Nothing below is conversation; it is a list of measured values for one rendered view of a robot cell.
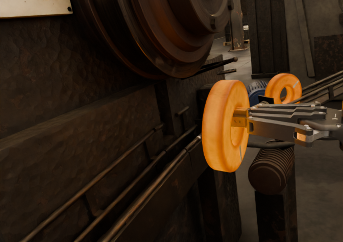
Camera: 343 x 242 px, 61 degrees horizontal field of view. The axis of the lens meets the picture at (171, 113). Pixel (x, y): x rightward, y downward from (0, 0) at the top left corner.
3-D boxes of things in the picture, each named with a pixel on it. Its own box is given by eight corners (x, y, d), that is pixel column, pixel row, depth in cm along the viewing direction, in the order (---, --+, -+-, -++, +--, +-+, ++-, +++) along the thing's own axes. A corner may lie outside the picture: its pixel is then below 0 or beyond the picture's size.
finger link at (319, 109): (326, 109, 42) (327, 106, 43) (249, 105, 48) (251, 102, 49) (324, 134, 43) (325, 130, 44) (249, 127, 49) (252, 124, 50)
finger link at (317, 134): (340, 134, 41) (340, 150, 36) (300, 131, 43) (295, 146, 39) (341, 118, 40) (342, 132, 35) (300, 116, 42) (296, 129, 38)
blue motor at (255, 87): (247, 125, 279) (244, 90, 269) (243, 108, 332) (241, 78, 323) (280, 122, 272) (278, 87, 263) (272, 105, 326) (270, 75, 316)
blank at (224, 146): (194, 102, 42) (216, 103, 40) (229, 67, 53) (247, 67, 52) (207, 188, 48) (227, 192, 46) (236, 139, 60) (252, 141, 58)
